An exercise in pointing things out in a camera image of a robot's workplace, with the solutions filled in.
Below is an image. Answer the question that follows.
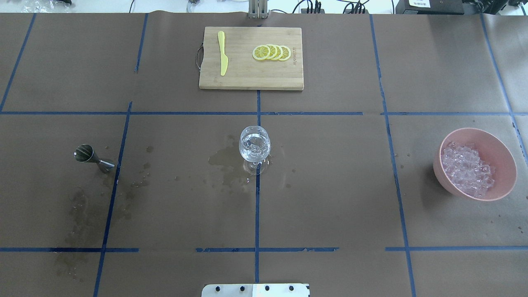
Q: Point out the steel double jigger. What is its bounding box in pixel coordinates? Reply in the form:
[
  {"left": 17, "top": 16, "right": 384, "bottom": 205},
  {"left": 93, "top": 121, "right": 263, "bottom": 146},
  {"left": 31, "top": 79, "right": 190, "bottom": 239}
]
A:
[{"left": 73, "top": 144, "right": 115, "bottom": 174}]

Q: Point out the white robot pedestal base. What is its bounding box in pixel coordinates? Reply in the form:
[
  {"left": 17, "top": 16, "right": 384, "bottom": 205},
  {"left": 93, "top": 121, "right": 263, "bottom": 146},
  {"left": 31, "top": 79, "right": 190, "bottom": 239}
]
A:
[{"left": 201, "top": 283, "right": 311, "bottom": 297}]

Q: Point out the yellow plastic knife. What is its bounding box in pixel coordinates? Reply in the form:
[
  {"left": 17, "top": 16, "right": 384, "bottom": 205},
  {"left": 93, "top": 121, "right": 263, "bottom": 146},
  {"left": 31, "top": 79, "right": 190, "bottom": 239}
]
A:
[{"left": 217, "top": 31, "right": 229, "bottom": 76}]

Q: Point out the clear wine glass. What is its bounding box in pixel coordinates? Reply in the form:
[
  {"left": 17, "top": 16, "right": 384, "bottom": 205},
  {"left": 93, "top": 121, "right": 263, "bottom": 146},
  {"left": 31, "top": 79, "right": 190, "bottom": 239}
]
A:
[{"left": 239, "top": 125, "right": 271, "bottom": 176}]

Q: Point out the single clear ice cube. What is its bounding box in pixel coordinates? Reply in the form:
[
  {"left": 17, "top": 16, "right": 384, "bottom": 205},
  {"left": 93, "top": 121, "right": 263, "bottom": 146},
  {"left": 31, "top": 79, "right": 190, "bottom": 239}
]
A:
[{"left": 247, "top": 134, "right": 266, "bottom": 151}]

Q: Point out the pile of clear ice cubes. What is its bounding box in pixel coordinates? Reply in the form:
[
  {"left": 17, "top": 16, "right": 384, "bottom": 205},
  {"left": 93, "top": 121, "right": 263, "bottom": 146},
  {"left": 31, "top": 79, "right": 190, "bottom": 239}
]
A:
[{"left": 441, "top": 141, "right": 495, "bottom": 198}]

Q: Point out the lemon slice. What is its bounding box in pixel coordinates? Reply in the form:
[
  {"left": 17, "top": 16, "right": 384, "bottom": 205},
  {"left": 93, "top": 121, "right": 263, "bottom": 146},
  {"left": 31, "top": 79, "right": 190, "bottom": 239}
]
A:
[
  {"left": 266, "top": 45, "right": 275, "bottom": 60},
  {"left": 278, "top": 45, "right": 292, "bottom": 61},
  {"left": 270, "top": 45, "right": 283, "bottom": 61},
  {"left": 252, "top": 45, "right": 271, "bottom": 61}
]

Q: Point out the pink bowl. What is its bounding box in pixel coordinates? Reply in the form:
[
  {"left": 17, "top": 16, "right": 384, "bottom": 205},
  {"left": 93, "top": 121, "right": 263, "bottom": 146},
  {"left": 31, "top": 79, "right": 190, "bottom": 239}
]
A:
[{"left": 433, "top": 127, "right": 517, "bottom": 201}]

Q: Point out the bamboo cutting board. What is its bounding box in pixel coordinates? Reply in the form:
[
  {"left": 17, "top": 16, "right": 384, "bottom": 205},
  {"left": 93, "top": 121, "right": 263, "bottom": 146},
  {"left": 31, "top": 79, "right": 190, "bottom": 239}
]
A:
[{"left": 199, "top": 26, "right": 305, "bottom": 91}]

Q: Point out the black box on desk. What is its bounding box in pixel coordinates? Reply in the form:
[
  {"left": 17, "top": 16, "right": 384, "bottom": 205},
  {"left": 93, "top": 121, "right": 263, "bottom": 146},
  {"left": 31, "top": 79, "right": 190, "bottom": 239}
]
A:
[{"left": 395, "top": 0, "right": 464, "bottom": 15}]

